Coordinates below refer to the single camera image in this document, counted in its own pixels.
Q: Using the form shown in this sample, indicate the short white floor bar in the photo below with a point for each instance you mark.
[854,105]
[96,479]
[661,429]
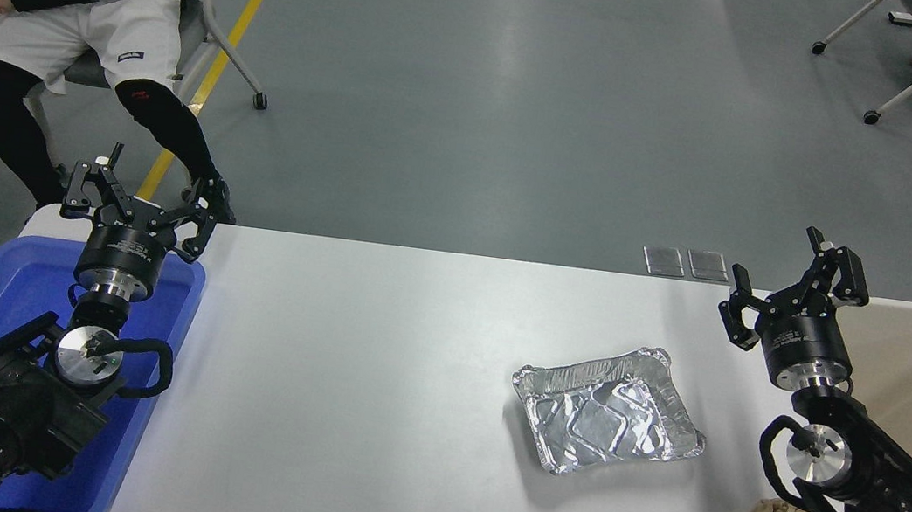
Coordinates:
[907,19]

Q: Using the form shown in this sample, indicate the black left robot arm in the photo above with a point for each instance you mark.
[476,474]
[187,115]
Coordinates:
[23,402]

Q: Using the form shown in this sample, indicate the metal floor plate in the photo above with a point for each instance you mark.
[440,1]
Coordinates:
[663,261]
[708,265]

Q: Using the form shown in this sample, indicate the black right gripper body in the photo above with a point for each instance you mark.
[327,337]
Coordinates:
[807,333]

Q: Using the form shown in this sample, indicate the blue plastic tray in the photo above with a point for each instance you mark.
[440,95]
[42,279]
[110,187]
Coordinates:
[4,276]

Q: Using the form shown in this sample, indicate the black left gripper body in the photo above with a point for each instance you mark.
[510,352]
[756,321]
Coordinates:
[124,248]

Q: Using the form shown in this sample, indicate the silver foil tray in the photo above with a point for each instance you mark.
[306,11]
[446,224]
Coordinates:
[607,412]

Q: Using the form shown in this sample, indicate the seated person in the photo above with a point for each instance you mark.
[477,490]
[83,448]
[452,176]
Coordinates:
[99,24]

